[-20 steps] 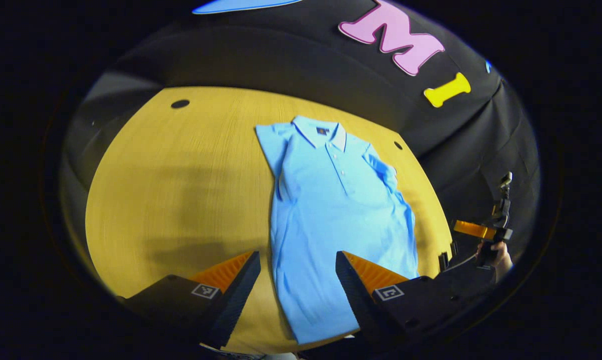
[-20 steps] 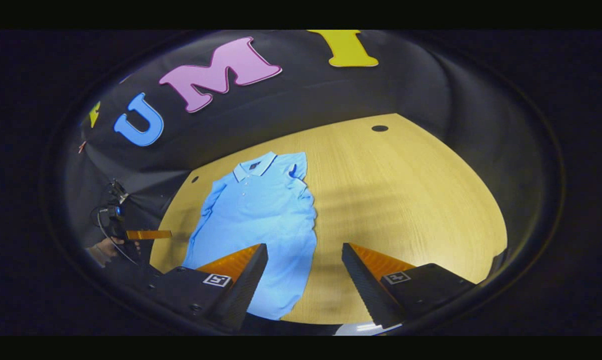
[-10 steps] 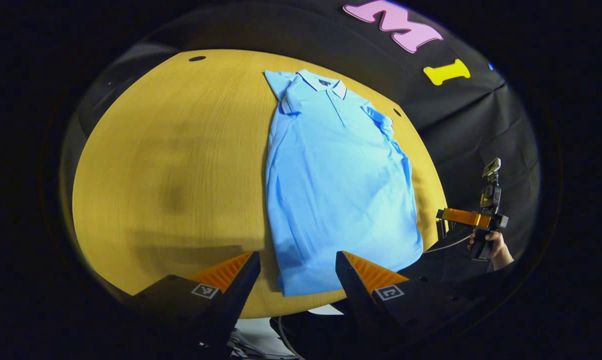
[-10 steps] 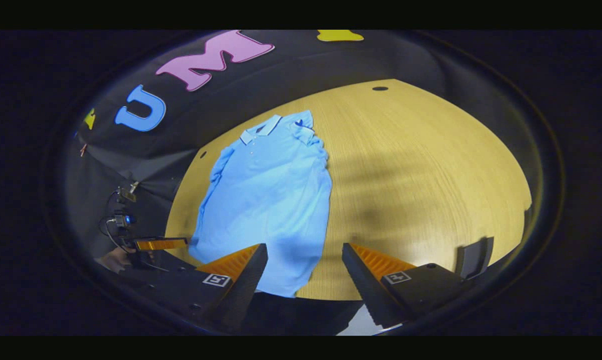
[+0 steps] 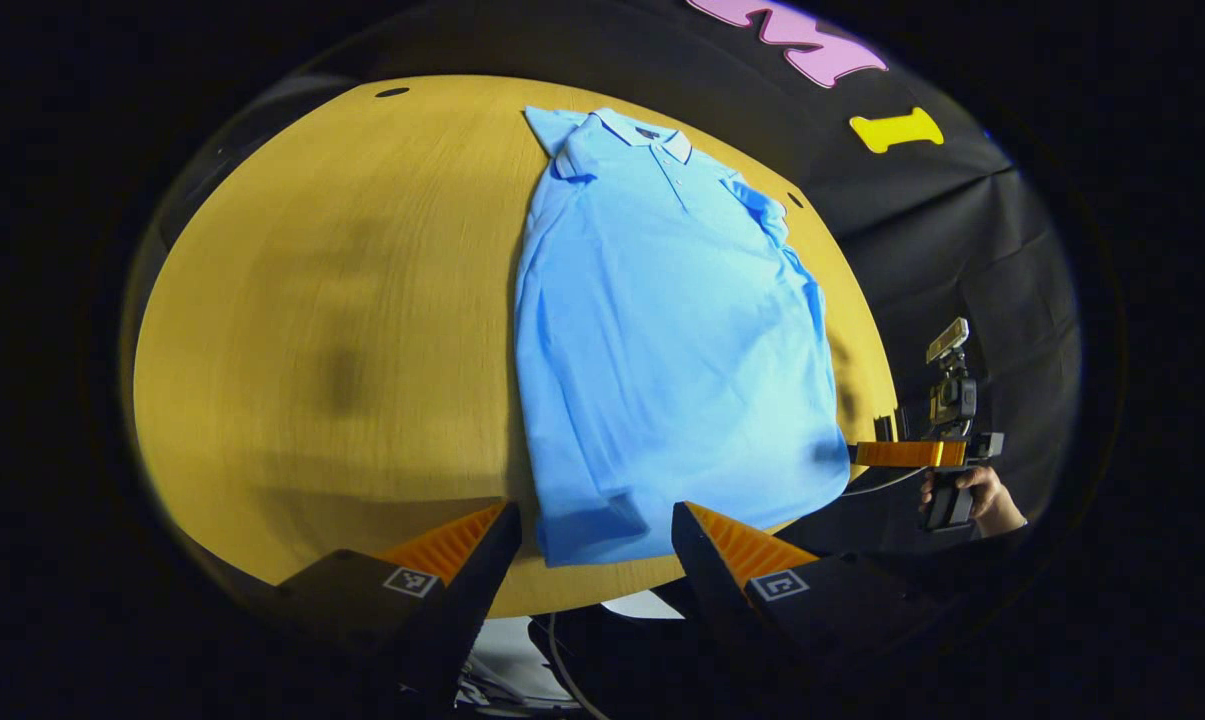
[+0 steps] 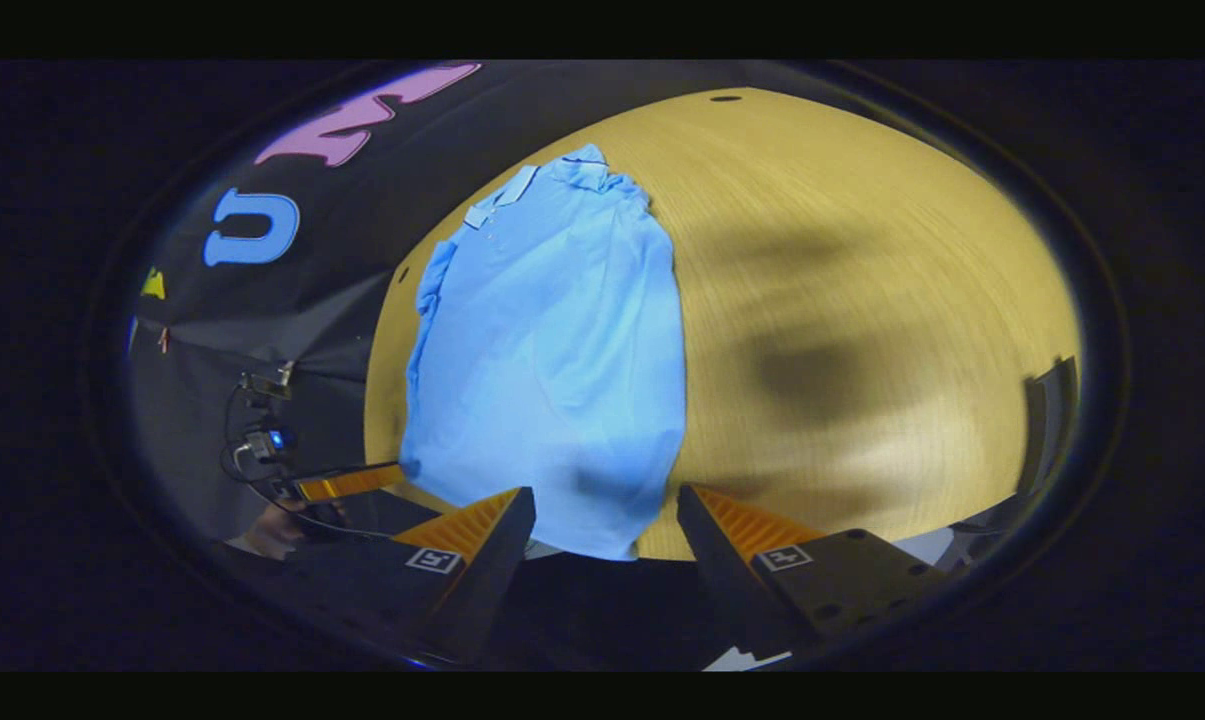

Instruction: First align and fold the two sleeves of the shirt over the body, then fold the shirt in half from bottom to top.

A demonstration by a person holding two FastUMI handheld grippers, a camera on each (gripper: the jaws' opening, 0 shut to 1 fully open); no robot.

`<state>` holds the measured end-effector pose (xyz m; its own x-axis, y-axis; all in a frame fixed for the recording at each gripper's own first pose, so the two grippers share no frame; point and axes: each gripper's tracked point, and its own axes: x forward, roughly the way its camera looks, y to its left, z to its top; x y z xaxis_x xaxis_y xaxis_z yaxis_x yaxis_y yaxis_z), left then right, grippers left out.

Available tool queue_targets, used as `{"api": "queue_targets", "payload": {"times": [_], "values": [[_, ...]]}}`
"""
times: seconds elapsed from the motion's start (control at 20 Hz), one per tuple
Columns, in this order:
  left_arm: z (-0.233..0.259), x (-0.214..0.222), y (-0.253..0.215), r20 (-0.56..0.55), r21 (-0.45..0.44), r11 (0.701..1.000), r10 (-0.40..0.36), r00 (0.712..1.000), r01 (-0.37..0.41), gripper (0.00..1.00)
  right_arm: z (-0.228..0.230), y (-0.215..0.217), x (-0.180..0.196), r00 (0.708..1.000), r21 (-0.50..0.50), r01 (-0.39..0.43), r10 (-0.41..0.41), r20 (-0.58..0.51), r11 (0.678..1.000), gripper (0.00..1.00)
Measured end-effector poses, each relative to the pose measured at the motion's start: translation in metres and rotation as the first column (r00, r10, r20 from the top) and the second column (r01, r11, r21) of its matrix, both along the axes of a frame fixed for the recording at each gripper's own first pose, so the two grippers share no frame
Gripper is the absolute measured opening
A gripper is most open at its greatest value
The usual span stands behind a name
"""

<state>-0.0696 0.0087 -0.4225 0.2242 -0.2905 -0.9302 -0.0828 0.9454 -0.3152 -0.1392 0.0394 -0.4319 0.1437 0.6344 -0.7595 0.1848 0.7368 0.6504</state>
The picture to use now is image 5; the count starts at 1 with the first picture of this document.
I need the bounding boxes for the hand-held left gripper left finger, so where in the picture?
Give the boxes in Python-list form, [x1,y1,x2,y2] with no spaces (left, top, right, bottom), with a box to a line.
[274,500,523,713]

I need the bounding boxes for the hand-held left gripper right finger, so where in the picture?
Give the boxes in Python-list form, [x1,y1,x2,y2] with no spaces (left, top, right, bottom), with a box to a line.
[670,500,963,691]

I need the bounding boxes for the light blue T-shirt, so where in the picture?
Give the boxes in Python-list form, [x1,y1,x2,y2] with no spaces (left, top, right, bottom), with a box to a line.
[512,105,853,569]

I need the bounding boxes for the thin grey cable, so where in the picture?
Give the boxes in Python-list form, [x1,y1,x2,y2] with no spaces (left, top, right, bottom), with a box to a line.
[840,466,930,498]

